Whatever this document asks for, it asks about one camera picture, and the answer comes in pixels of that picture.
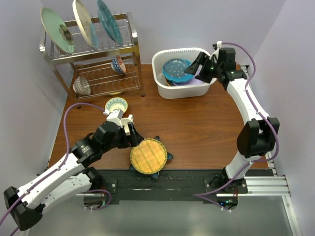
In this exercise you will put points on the aluminium frame rail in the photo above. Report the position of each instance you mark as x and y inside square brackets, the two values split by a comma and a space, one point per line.
[275, 186]

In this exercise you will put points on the stainless steel dish rack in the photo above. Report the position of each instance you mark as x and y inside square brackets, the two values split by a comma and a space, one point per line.
[95, 65]

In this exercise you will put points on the blue white patterned bowl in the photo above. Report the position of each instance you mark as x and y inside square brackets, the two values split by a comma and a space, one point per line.
[118, 65]

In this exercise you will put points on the dark blue bottom plate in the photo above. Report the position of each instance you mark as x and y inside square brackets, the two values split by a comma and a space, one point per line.
[169, 83]

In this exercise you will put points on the yellow blue patterned saucer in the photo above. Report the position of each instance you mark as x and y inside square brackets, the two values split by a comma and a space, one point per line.
[116, 103]

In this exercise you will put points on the orange woven pattern plate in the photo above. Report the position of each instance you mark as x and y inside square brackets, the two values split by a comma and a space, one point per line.
[148, 156]

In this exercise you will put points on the teal plate on rack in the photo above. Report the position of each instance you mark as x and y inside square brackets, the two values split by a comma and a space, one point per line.
[109, 23]

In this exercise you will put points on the white ceramic mug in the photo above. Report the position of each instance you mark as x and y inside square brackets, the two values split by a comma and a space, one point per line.
[125, 122]

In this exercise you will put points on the clear glass plate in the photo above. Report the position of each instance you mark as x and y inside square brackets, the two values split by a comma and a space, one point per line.
[176, 68]

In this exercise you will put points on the lilac purple plate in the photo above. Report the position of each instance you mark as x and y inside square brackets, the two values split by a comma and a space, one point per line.
[191, 82]

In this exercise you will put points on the white plastic bin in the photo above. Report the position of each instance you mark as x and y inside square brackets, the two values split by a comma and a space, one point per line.
[182, 91]

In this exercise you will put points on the dark blue star plate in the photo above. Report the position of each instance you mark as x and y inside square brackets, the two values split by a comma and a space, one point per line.
[169, 156]

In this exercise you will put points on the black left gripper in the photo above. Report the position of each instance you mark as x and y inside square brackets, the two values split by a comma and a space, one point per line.
[132, 140]

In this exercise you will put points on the cream plate on rack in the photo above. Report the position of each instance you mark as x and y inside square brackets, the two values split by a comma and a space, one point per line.
[85, 24]

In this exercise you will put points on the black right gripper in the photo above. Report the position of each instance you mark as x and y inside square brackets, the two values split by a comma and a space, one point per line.
[203, 60]

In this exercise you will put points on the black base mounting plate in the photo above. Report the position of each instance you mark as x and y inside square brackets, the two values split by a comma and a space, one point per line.
[170, 185]

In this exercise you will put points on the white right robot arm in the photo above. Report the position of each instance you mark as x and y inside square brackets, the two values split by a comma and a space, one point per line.
[259, 134]

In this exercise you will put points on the grey patterned bowl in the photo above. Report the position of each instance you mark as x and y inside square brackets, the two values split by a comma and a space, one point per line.
[81, 86]

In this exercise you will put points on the mint flower plate on rack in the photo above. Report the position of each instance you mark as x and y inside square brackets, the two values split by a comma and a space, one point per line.
[57, 30]

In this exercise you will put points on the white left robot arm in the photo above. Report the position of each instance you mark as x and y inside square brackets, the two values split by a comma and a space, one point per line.
[70, 176]

